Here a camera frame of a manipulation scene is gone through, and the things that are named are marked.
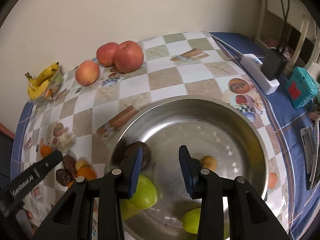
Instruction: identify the lone orange mandarin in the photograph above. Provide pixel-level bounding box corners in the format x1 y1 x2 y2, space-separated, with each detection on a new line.
40 145 53 158

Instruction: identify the small round green fruit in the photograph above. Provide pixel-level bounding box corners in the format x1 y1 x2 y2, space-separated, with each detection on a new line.
182 208 201 235

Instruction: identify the small yellow-brown fruit front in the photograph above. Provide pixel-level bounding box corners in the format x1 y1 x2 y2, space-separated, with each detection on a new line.
200 155 217 172

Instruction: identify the large green oval fruit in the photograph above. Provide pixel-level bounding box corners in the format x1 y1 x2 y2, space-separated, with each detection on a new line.
131 174 158 210

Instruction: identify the large central brown date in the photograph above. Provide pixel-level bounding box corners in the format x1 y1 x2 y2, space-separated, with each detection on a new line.
55 168 73 186

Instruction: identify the small yellow-green fruit rear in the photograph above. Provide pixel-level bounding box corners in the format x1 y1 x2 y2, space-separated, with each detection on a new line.
75 159 89 171

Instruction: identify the patterned checkered tablecloth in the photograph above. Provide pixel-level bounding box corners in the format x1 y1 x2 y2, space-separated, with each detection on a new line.
10 31 319 239

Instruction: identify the lower yellow banana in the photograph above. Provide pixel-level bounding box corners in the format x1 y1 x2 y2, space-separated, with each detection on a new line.
28 79 51 100

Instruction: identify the yellow banana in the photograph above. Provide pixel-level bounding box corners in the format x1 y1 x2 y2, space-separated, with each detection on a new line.
25 62 59 87
28 79 51 100

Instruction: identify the steel round plate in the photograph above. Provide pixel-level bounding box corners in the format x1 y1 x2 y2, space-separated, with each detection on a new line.
111 96 268 239

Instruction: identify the clear plastic fruit tray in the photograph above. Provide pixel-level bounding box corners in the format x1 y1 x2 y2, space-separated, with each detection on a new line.
29 69 64 105

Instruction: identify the upper yellow banana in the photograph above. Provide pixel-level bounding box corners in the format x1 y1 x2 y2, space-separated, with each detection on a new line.
25 62 59 87

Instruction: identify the grey metal clip tool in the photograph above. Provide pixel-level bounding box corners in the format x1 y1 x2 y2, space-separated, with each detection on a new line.
300 127 315 174

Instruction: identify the left peach-coloured apple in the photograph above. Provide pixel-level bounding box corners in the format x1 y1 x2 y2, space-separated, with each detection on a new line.
75 60 100 86

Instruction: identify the middle red apple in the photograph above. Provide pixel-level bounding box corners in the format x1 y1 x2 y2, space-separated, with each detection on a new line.
96 42 119 67

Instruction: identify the red apple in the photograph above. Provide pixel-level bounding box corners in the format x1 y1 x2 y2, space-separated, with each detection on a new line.
114 41 144 73
96 42 119 67

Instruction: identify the teal toy box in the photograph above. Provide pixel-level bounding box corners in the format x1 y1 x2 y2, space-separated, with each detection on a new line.
285 67 318 109

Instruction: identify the right red apple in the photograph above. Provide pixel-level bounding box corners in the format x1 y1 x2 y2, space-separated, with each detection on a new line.
114 41 144 73

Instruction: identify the white power strip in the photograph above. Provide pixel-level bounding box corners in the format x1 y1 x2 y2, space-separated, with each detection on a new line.
240 54 280 95

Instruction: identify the black power adapter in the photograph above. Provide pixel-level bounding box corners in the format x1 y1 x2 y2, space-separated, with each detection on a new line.
261 49 287 81

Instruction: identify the black cable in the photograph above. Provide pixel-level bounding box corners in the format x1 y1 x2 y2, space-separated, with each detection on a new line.
274 0 293 53

